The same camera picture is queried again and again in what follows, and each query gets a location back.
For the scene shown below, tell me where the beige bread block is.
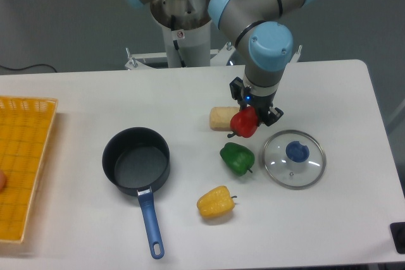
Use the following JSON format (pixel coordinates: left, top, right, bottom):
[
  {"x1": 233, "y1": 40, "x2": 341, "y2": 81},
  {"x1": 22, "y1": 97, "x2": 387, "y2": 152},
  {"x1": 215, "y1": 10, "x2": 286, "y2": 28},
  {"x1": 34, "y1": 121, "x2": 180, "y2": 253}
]
[{"x1": 209, "y1": 107, "x2": 239, "y2": 131}]

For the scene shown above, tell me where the glass lid with blue knob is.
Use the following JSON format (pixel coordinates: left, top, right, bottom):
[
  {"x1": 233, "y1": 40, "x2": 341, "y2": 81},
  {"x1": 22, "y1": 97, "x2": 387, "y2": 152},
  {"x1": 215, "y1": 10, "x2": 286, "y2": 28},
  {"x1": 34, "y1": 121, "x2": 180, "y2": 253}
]
[{"x1": 261, "y1": 130, "x2": 327, "y2": 190}]

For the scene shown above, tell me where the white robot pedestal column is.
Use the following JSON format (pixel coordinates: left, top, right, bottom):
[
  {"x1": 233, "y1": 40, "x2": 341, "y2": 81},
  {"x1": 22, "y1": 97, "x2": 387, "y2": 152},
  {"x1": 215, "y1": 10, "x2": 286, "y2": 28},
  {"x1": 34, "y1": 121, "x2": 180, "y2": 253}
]
[{"x1": 150, "y1": 0, "x2": 211, "y2": 68}]

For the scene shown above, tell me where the dark pot with blue handle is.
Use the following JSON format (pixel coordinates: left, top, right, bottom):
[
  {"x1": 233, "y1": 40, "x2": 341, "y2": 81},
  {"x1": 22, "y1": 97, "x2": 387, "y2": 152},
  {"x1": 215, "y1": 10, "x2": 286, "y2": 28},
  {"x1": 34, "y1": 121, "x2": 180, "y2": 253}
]
[{"x1": 102, "y1": 127, "x2": 170, "y2": 259}]

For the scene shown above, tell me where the green bell pepper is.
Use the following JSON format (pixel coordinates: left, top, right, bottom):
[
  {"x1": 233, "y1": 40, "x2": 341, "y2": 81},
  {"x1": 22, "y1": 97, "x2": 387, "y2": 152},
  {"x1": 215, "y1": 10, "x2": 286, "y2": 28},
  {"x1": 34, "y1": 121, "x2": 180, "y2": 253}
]
[{"x1": 220, "y1": 142, "x2": 255, "y2": 176}]

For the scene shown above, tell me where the black floor cable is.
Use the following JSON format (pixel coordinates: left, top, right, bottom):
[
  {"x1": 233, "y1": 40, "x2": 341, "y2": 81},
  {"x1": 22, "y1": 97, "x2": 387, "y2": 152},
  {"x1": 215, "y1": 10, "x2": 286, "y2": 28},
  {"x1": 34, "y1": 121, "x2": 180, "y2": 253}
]
[{"x1": 0, "y1": 63, "x2": 58, "y2": 73}]

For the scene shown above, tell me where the red bell pepper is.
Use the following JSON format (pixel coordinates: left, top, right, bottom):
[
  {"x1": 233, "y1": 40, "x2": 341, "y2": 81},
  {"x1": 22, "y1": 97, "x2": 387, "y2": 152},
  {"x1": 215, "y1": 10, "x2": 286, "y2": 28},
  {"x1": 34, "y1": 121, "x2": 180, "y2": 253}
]
[{"x1": 227, "y1": 106, "x2": 259, "y2": 138}]

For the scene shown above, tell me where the black device at table edge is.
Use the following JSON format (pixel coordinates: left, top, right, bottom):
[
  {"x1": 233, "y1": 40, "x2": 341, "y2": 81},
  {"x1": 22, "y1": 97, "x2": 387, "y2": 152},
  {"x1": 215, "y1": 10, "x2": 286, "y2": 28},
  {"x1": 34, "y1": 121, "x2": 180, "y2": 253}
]
[{"x1": 390, "y1": 222, "x2": 405, "y2": 254}]

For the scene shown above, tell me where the yellow woven basket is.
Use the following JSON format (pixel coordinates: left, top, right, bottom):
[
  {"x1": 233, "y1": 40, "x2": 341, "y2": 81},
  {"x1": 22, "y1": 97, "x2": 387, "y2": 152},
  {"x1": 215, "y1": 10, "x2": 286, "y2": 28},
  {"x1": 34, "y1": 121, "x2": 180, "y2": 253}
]
[{"x1": 1, "y1": 95, "x2": 58, "y2": 243}]

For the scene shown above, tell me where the white metal base frame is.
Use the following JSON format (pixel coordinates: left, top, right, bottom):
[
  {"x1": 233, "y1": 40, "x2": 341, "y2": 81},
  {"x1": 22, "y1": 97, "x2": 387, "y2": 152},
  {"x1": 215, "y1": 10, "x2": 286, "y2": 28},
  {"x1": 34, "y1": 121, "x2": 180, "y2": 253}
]
[{"x1": 124, "y1": 42, "x2": 303, "y2": 71}]

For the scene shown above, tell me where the yellow bell pepper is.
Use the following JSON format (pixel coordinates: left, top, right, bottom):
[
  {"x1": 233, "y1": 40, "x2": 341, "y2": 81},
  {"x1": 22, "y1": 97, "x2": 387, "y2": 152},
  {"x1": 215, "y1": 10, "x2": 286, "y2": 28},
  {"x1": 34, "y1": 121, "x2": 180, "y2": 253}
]
[{"x1": 196, "y1": 185, "x2": 237, "y2": 219}]

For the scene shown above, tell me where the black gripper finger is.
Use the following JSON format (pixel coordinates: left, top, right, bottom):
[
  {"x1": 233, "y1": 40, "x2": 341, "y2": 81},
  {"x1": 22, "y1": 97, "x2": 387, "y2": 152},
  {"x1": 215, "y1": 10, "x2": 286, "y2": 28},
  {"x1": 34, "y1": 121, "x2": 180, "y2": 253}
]
[
  {"x1": 259, "y1": 107, "x2": 284, "y2": 126},
  {"x1": 229, "y1": 77, "x2": 244, "y2": 106}
]

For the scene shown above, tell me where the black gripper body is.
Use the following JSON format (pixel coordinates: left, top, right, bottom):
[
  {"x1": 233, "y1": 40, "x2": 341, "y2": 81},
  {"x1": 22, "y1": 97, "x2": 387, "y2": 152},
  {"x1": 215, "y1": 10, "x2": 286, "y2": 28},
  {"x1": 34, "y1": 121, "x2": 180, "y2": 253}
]
[{"x1": 240, "y1": 79, "x2": 278, "y2": 115}]

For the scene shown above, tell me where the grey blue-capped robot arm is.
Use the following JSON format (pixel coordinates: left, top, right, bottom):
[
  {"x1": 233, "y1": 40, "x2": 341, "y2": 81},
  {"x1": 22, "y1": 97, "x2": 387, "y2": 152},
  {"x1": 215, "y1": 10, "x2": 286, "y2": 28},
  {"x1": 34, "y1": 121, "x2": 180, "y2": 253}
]
[{"x1": 127, "y1": 0, "x2": 314, "y2": 126}]

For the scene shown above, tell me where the orange object in basket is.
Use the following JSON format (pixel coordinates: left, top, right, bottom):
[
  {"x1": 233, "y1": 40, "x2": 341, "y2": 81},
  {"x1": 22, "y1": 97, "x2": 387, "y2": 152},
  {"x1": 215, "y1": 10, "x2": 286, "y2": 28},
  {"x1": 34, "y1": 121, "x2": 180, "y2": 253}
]
[{"x1": 0, "y1": 170, "x2": 7, "y2": 191}]

